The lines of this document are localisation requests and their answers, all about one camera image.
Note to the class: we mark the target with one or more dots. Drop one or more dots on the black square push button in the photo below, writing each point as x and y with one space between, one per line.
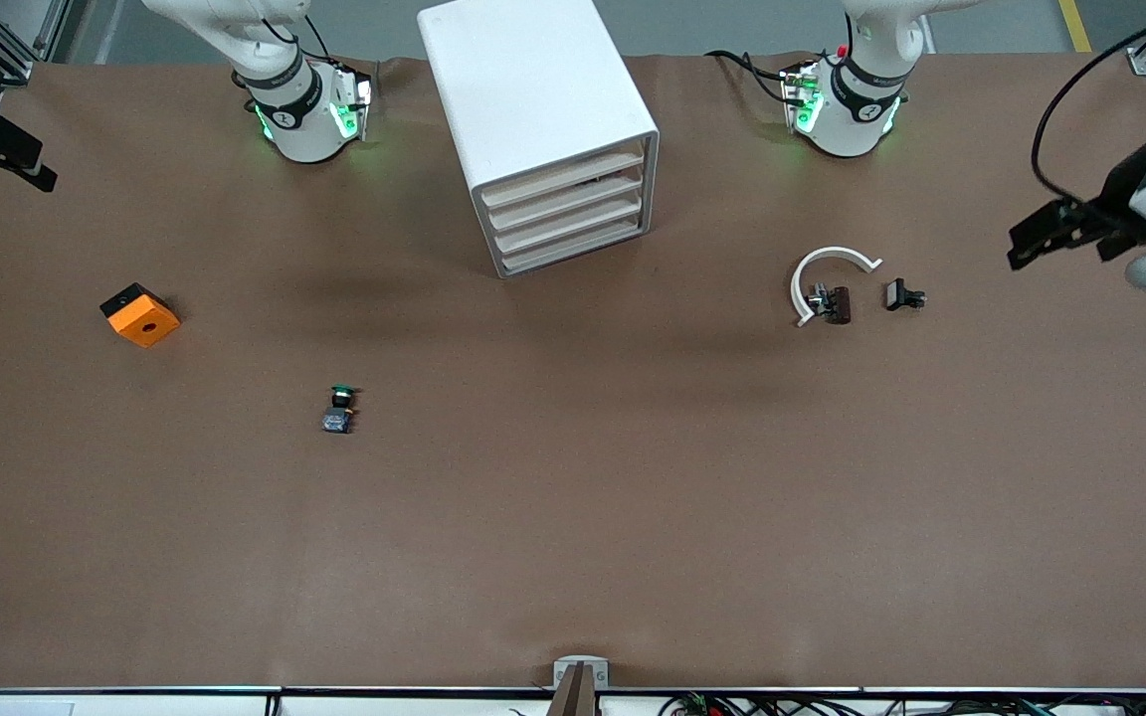
896 294

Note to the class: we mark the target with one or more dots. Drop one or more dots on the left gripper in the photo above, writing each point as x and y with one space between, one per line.
1120 196

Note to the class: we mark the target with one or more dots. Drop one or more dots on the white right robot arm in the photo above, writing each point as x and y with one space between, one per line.
299 119

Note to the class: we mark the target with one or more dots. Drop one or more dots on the brown table cover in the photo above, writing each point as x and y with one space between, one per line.
573 497

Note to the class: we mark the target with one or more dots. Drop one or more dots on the grey metal bracket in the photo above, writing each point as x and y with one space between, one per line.
560 676

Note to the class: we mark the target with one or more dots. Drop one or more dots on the orange and black block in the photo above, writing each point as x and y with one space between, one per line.
145 323

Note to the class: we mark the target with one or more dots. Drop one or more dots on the green push button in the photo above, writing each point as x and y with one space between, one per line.
339 418

